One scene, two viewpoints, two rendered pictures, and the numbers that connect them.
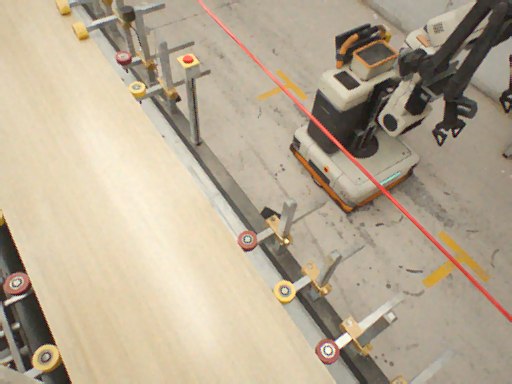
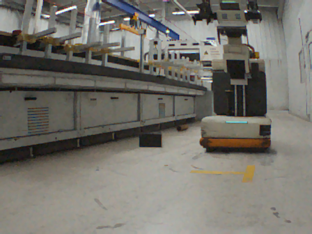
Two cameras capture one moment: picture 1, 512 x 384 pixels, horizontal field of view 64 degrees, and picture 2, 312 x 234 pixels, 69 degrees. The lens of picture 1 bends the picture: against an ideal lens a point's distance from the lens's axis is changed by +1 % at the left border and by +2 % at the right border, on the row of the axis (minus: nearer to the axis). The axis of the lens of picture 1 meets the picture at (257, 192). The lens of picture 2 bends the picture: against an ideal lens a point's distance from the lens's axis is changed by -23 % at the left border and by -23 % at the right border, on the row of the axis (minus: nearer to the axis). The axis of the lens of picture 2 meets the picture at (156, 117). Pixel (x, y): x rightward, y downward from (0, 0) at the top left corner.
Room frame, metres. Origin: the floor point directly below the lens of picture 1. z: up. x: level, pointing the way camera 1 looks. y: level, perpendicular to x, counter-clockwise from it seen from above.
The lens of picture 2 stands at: (0.08, -2.43, 0.40)
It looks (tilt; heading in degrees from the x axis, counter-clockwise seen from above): 3 degrees down; 63
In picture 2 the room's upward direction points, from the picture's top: straight up
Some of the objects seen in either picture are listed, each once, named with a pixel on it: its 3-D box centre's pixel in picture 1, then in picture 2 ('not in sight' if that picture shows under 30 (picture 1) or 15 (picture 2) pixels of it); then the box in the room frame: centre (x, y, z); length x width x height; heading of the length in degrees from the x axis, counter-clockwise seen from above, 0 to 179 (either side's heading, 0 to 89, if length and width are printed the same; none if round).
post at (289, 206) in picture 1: (283, 231); (105, 47); (0.78, -0.12, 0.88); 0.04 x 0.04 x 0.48; 40
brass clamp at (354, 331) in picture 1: (356, 336); (72, 48); (0.42, -0.43, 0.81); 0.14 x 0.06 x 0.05; 40
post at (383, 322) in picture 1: (368, 335); (71, 35); (0.40, -0.44, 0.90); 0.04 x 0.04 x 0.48; 40
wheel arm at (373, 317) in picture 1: (362, 326); (77, 48); (0.46, -0.45, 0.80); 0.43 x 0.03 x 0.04; 130
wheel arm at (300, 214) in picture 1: (285, 223); (111, 51); (0.84, -0.13, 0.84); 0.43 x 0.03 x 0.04; 130
